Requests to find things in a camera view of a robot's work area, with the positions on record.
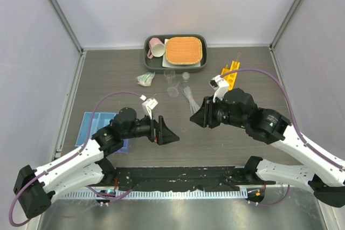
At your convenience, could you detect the clear plastic funnel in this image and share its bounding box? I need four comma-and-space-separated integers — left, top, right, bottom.
167, 82, 180, 97

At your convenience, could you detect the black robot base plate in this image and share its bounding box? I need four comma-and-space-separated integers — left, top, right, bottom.
84, 165, 276, 192

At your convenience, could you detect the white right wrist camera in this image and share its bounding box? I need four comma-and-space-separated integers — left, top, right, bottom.
209, 75, 230, 103

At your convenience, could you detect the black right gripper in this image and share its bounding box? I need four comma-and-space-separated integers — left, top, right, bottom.
191, 94, 247, 129

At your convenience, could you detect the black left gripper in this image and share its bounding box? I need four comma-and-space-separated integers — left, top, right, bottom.
122, 111, 179, 144

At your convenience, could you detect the clear glass beaker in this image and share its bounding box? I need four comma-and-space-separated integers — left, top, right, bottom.
163, 68, 175, 84

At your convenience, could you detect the yellow test tube rack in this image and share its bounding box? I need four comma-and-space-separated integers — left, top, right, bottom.
221, 61, 240, 90

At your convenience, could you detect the orange woven basket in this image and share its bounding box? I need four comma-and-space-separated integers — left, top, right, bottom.
165, 37, 203, 65

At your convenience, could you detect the bundle of plastic pipettes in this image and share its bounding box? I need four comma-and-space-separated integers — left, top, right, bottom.
182, 86, 200, 115

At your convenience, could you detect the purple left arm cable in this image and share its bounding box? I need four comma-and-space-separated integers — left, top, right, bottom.
9, 91, 143, 227

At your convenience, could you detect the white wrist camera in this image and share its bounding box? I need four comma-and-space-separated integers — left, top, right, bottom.
209, 75, 230, 103
140, 95, 158, 120

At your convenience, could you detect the pink ceramic mug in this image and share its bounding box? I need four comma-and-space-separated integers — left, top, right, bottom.
147, 37, 165, 59

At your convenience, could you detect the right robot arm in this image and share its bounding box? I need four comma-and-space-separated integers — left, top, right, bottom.
190, 88, 344, 207

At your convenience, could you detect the blue three-compartment organizer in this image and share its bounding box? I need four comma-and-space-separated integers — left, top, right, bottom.
75, 111, 130, 155

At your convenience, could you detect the plastic glove packet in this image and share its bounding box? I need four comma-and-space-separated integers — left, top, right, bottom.
136, 72, 155, 87

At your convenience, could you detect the clear glass stoppered bottle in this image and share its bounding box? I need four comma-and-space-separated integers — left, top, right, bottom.
182, 72, 190, 82

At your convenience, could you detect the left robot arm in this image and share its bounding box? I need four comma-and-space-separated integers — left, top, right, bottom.
13, 108, 180, 219

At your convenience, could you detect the dark green plastic tray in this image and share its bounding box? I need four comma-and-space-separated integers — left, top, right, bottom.
143, 34, 208, 74

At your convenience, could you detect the white slotted cable duct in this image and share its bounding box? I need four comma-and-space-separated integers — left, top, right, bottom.
59, 189, 247, 200

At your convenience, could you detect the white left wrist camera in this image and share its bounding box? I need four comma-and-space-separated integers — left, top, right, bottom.
140, 95, 158, 120

